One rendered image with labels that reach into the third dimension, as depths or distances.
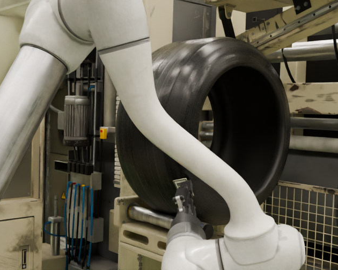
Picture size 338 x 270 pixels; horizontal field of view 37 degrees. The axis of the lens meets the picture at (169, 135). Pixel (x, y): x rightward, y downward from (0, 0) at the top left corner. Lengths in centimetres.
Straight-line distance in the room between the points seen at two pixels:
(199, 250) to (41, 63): 48
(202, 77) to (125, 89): 49
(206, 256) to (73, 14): 53
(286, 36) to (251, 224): 98
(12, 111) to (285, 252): 58
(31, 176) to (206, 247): 105
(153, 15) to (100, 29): 87
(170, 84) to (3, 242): 86
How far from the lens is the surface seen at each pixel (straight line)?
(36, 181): 193
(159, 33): 179
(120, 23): 91
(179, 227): 113
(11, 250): 191
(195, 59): 142
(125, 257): 187
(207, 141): 208
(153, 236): 157
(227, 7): 194
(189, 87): 137
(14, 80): 100
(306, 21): 180
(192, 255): 103
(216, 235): 183
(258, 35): 192
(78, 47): 103
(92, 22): 93
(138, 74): 93
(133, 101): 94
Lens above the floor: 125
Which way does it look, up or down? 3 degrees down
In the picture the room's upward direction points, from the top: 2 degrees clockwise
